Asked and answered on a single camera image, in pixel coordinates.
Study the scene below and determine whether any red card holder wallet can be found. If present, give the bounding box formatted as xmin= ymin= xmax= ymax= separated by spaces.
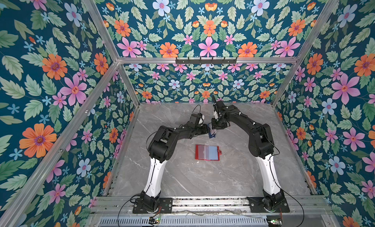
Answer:
xmin=195 ymin=144 xmax=221 ymax=161

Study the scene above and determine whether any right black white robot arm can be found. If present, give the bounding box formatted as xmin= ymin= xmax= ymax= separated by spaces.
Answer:
xmin=212 ymin=100 xmax=286 ymax=212

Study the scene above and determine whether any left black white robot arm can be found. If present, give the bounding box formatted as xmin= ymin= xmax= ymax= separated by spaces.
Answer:
xmin=140 ymin=113 xmax=209 ymax=212

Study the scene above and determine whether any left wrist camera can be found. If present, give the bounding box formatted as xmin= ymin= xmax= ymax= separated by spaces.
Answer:
xmin=190 ymin=113 xmax=205 ymax=125

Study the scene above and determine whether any black hook rail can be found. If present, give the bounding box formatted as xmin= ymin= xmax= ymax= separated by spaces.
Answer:
xmin=175 ymin=57 xmax=237 ymax=65

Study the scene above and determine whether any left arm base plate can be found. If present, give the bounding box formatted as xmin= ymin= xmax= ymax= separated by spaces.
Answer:
xmin=132 ymin=198 xmax=173 ymax=214

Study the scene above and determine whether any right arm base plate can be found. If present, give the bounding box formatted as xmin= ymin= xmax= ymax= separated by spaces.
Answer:
xmin=246 ymin=197 xmax=290 ymax=213

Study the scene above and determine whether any white perforated cable tray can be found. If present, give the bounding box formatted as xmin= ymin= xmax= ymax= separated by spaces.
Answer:
xmin=98 ymin=216 xmax=269 ymax=227

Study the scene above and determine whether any aluminium front rail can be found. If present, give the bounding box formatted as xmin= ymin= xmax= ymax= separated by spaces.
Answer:
xmin=91 ymin=195 xmax=334 ymax=215

